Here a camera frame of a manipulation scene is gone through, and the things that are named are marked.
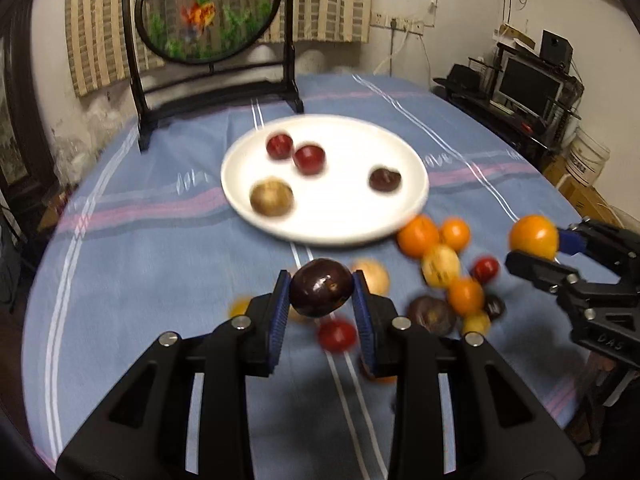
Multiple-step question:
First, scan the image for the large orange tangerine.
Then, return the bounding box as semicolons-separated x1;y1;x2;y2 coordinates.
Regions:
358;356;397;385

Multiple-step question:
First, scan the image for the white round plate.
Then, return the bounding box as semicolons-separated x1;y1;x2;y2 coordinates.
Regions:
220;114;430;246

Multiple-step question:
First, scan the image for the black speaker box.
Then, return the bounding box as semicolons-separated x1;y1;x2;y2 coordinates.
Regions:
539;30;574;74

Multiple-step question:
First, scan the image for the black desk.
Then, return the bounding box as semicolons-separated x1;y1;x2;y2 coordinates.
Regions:
432;41;586;166

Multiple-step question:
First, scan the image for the blue striped tablecloth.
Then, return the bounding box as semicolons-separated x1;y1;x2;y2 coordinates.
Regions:
20;72;622;480

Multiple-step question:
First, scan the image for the dark red mangosteen-like fruit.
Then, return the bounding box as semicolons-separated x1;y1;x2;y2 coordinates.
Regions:
369;167;401;193

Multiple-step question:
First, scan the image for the dark red cherry fruit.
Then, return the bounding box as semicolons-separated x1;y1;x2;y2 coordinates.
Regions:
266;132;293;160

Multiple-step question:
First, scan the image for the small red cherry tomato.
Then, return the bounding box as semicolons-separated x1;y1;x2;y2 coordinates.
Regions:
318;318;358;353

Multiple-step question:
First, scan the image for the computer monitor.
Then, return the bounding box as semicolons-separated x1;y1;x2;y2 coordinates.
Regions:
492;54;563;119

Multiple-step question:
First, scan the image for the wall power strip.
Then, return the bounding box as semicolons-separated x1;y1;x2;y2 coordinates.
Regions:
370;12;424;36

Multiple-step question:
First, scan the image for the pale beige round fruit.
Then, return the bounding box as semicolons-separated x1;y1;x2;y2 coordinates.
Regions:
352;258;390;296

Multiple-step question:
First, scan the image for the yellow spotted pear-like fruit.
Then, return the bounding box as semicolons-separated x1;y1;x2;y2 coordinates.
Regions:
421;244;460;289

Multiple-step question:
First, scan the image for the black framed goldfish screen ornament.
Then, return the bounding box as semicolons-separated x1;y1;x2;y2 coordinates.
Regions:
122;0;305;152

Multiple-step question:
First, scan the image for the yellow-orange mango-like fruit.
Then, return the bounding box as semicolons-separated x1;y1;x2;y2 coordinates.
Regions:
509;214;560;260

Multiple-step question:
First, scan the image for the dark framed landscape painting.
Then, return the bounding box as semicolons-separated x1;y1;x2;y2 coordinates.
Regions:
0;34;57;201

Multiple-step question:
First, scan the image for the cardboard box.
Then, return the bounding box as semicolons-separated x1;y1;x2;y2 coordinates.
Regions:
542;156;623;228

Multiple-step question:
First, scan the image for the orange tangerine with stem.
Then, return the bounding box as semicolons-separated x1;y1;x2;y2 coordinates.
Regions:
396;214;440;259

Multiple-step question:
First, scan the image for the small yellow potato-like fruit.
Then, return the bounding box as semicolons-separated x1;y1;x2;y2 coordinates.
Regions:
460;311;491;336

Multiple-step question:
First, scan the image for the white plastic bucket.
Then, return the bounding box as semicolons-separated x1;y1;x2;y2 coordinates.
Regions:
566;128;611;186

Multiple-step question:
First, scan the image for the tan passion fruit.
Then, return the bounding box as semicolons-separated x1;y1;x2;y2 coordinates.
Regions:
250;178;294;218

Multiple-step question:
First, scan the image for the smooth orange fruit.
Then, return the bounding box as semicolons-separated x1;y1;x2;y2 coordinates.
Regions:
439;217;472;252

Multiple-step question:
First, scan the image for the orange round fruit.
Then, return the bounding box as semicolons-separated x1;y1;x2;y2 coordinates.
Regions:
447;276;485;316

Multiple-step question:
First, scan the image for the dark purple wrinkled fruit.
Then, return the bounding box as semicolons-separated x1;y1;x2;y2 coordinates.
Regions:
406;295;457;336

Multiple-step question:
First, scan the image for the beige checkered curtain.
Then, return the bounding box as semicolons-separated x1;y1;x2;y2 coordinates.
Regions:
65;0;372;96

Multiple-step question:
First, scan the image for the large red plum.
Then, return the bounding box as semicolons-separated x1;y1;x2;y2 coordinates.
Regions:
293;144;326;176

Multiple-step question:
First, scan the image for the yellow-green tomato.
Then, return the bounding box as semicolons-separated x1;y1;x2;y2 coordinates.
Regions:
229;296;252;318

